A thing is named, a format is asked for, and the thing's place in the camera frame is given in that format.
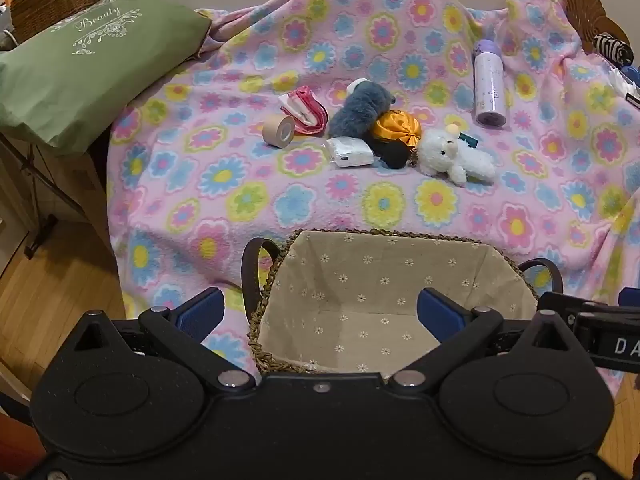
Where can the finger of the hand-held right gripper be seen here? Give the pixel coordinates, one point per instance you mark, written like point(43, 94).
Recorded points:
point(590, 304)

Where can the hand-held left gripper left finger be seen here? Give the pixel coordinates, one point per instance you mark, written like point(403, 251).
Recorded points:
point(200, 312)

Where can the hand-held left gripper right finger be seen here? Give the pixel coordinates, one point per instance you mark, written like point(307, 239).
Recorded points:
point(440, 316)

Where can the woven basket with floral lining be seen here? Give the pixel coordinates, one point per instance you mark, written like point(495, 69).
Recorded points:
point(375, 285)

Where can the white plush bear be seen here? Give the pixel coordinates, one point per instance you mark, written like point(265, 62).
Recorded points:
point(450, 155)

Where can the black round puff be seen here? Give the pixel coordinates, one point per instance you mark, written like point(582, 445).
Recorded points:
point(395, 156)

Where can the white tissue packet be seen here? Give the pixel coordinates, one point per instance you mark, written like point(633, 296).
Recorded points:
point(350, 152)

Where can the orange satin pouch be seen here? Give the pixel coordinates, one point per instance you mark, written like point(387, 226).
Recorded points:
point(395, 127)

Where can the beige tape roll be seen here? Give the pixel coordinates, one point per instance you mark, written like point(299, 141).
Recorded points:
point(277, 131)

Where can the blue furry plush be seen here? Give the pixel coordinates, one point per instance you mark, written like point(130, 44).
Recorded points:
point(357, 112)

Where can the pink striped cloth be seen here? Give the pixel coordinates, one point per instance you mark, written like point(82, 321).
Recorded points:
point(307, 110)

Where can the pink floral fleece blanket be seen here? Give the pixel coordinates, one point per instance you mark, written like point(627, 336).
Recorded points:
point(225, 175)

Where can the white crumpled paper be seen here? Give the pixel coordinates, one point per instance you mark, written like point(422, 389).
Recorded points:
point(622, 87)

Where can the blue round item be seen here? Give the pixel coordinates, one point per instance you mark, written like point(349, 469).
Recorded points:
point(632, 74)

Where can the purple and white bottle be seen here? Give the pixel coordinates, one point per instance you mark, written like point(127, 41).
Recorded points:
point(489, 85)

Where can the zebra striped item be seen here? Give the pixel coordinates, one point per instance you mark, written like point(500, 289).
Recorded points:
point(612, 49)

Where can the green Beauty bag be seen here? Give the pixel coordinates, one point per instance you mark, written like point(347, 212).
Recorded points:
point(75, 75)

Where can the brown wicker chair back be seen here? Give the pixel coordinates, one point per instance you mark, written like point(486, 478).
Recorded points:
point(585, 5)

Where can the brown wicker basket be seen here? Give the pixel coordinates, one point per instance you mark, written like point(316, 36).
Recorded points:
point(50, 0)

